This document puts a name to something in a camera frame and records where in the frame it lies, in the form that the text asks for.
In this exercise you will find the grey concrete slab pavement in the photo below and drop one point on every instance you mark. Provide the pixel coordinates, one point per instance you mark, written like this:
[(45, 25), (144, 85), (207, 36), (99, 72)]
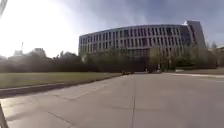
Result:
[(143, 103)]

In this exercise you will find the row of trees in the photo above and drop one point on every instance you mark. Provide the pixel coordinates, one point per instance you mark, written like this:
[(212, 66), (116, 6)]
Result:
[(83, 63)]

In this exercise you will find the grass lawn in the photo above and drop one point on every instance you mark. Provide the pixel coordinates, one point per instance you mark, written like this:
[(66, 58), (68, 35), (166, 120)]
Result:
[(50, 79)]

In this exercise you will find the curved grey glass building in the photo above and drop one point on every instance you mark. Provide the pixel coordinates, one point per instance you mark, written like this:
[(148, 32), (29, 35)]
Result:
[(140, 36)]

